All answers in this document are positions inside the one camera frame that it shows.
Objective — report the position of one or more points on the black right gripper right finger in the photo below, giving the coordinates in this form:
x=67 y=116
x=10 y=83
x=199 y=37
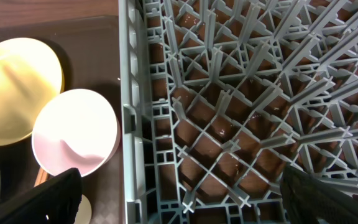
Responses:
x=309 y=200

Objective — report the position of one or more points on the brown serving tray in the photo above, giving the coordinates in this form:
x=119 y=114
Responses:
x=88 y=50

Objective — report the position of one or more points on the pink bowl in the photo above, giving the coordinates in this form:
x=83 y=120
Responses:
x=77 y=129

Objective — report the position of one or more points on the grey dishwasher rack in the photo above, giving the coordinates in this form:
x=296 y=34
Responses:
x=219 y=96

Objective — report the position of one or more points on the yellow plate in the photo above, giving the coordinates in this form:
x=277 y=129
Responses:
x=30 y=76

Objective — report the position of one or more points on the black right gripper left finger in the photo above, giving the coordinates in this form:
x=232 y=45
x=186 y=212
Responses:
x=54 y=201

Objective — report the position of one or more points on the white cup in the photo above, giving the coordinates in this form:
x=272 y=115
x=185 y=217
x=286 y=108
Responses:
x=84 y=213

